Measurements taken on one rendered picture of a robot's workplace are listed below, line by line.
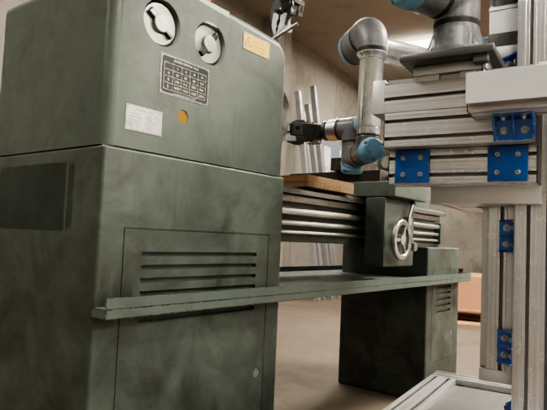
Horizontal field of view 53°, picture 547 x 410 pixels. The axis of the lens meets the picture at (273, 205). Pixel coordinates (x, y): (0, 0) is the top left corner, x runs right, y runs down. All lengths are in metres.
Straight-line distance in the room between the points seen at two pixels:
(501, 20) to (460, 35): 0.30
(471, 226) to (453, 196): 7.38
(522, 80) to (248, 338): 0.90
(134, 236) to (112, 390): 0.31
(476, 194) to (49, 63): 1.09
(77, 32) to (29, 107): 0.23
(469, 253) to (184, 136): 7.83
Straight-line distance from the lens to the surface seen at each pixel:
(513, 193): 1.49
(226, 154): 1.37
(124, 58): 1.20
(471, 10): 1.52
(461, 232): 8.92
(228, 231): 1.37
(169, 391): 1.31
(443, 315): 2.73
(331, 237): 2.00
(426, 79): 1.46
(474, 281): 5.17
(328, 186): 1.89
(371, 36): 1.80
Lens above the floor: 0.69
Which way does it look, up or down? 3 degrees up
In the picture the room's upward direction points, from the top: 3 degrees clockwise
